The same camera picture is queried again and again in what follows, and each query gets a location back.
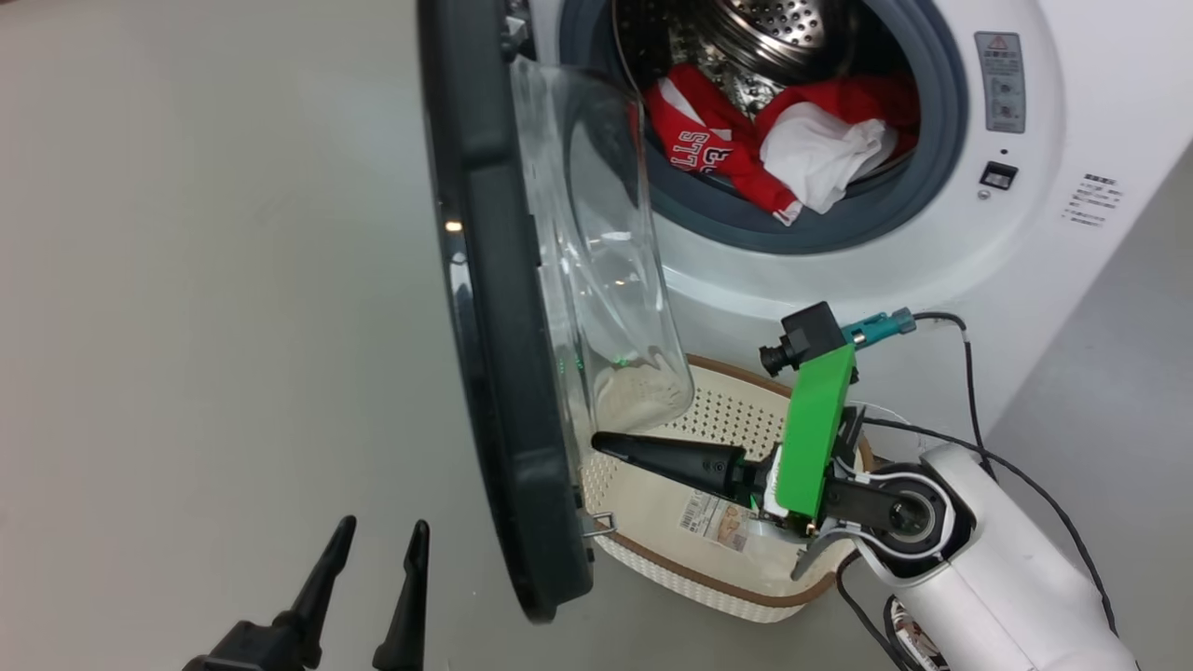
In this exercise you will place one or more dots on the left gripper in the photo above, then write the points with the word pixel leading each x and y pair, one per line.
pixel 252 652

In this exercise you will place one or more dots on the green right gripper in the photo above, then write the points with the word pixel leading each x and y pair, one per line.
pixel 811 438

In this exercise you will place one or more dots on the dark grey washing machine door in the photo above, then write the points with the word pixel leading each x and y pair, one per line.
pixel 494 280

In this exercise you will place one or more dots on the red jersey with white print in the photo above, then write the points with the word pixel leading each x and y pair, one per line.
pixel 690 130

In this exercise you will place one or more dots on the white cloth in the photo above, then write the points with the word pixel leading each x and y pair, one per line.
pixel 820 154

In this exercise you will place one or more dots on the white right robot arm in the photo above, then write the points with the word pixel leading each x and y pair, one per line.
pixel 1007 587

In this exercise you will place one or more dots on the paper label in basket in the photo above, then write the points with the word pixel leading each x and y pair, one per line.
pixel 713 522

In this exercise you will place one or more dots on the cream basket with brown rim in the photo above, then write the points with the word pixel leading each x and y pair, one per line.
pixel 652 522

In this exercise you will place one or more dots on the grey rubber door gasket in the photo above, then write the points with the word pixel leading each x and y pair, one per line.
pixel 839 233

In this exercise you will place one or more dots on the white washing machine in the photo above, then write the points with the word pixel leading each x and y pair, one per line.
pixel 1044 261

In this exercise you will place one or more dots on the black door lock slot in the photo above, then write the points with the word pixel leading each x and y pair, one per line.
pixel 997 175

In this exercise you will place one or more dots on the steel washing drum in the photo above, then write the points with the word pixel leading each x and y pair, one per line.
pixel 792 28

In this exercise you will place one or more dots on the printed text label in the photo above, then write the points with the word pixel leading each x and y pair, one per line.
pixel 1090 200

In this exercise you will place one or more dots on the grey warning sticker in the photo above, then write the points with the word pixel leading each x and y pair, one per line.
pixel 1000 84

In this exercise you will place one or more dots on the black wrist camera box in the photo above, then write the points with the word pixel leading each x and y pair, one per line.
pixel 806 335

